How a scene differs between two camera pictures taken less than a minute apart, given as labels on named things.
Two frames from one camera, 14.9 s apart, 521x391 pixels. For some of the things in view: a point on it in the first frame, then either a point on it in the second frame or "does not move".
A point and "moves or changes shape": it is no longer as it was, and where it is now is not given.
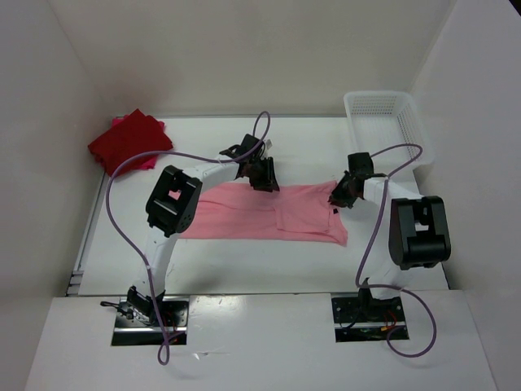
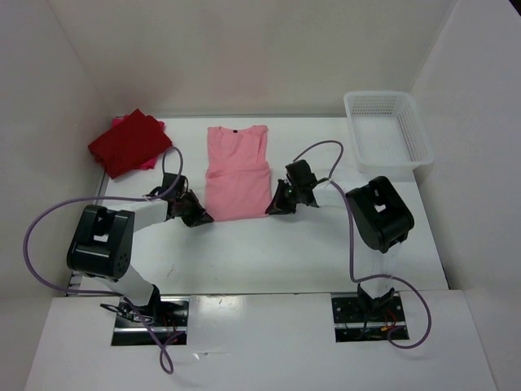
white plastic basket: (381, 120) does not move
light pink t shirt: (234, 209) moves or changes shape
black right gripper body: (342, 192) to (287, 197)
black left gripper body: (260, 173) to (190, 211)
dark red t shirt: (135, 134) does not move
